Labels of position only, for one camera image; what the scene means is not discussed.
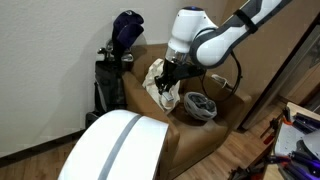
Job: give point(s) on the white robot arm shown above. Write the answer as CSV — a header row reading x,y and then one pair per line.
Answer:
x,y
197,44

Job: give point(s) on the white grey bicycle helmet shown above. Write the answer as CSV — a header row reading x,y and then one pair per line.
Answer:
x,y
199,106

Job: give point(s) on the black golf bag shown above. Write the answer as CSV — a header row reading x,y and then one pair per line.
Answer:
x,y
109,91

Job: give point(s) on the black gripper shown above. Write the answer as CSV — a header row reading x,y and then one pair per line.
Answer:
x,y
172,73

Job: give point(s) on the navy golf club headcover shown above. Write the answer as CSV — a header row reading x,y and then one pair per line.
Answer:
x,y
127,27

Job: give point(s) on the white bladeless tower fan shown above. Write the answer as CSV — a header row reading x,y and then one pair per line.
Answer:
x,y
119,145

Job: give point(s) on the brown leather armchair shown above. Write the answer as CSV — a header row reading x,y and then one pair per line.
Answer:
x,y
188,141

